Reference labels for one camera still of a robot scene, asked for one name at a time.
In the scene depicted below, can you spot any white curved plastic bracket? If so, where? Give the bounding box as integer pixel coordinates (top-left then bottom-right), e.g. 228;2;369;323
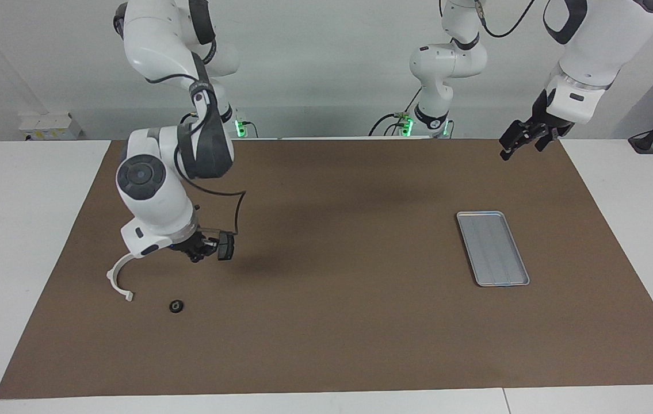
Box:
106;251;135;303

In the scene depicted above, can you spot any brown table mat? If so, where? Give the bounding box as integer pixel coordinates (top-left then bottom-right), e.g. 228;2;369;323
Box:
0;138;653;400

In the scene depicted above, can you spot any black left base cable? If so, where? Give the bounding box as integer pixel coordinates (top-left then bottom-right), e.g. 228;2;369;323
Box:
368;86;423;137

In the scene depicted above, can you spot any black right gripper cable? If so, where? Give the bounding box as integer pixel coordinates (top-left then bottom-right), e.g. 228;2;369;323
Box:
188;172;247;236

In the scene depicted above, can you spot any short dark brake pad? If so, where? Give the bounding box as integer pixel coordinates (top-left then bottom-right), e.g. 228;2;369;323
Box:
217;231;236;262

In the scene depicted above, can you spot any silver metal tray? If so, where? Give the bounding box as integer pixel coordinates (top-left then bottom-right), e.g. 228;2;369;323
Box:
456;210;531;288

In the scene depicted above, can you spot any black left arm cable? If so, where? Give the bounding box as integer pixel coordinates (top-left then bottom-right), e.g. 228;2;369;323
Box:
474;0;537;39

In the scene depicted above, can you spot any white power strip box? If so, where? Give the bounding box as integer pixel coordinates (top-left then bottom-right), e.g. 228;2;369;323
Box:
18;112;82;140

